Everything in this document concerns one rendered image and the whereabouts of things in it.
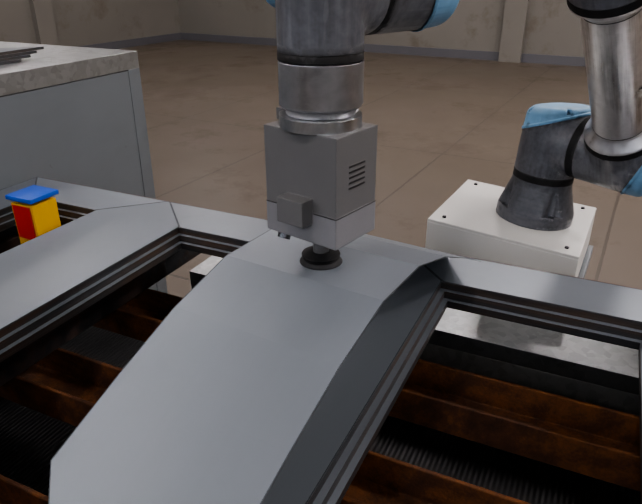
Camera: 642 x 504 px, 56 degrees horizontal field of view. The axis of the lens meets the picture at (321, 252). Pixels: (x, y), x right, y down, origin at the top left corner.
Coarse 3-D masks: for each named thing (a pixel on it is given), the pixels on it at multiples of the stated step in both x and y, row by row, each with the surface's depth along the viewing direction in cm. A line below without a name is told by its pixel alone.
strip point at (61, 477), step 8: (56, 464) 47; (56, 472) 47; (64, 472) 47; (72, 472) 47; (56, 480) 46; (64, 480) 46; (72, 480) 46; (80, 480) 46; (88, 480) 46; (56, 488) 46; (64, 488) 46; (72, 488) 46; (80, 488) 46; (88, 488) 45; (96, 488) 45; (48, 496) 46; (56, 496) 46; (64, 496) 45; (72, 496) 45; (80, 496) 45; (88, 496) 45; (96, 496) 45; (104, 496) 45; (112, 496) 45
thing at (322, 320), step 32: (224, 288) 58; (256, 288) 57; (288, 288) 56; (320, 288) 56; (224, 320) 54; (256, 320) 54; (288, 320) 53; (320, 320) 52; (352, 320) 52; (320, 352) 50
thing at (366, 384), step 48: (192, 240) 99; (240, 240) 95; (96, 288) 84; (432, 288) 81; (0, 336) 72; (384, 336) 70; (624, 336) 74; (336, 384) 62; (384, 384) 64; (336, 432) 56; (288, 480) 51; (336, 480) 52
